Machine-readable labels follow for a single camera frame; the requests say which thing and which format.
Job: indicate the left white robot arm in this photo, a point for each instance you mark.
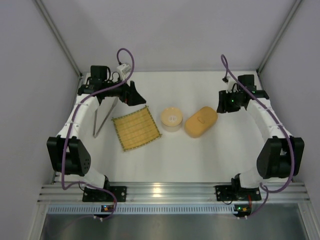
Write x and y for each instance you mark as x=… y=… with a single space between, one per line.
x=67 y=152

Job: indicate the metal tongs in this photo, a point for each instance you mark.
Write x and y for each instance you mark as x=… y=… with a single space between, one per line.
x=102 y=114

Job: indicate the round metal-lined container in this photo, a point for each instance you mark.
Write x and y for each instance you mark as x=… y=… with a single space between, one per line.
x=172 y=124

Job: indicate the slotted grey cable duct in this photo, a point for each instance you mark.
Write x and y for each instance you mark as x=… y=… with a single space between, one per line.
x=141 y=209

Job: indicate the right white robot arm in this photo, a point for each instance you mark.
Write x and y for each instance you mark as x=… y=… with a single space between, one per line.
x=281 y=154

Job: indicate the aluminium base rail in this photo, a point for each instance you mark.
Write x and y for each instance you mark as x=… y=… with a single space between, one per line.
x=167 y=193

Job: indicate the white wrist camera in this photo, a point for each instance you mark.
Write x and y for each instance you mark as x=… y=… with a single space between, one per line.
x=124 y=69
x=229 y=81

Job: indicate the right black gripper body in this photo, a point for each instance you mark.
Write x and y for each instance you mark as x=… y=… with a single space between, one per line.
x=225 y=101

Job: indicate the round beige lid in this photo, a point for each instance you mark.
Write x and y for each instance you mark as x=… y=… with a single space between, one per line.
x=171 y=112

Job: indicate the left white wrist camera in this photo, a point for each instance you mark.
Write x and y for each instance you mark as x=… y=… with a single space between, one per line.
x=124 y=69

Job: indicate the beige oval lunch box lid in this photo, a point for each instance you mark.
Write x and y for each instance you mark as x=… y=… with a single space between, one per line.
x=201 y=121

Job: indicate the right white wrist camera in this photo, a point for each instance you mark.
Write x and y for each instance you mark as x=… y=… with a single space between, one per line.
x=229 y=81

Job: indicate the bamboo mat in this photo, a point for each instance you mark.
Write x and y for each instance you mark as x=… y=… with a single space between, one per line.
x=136 y=129

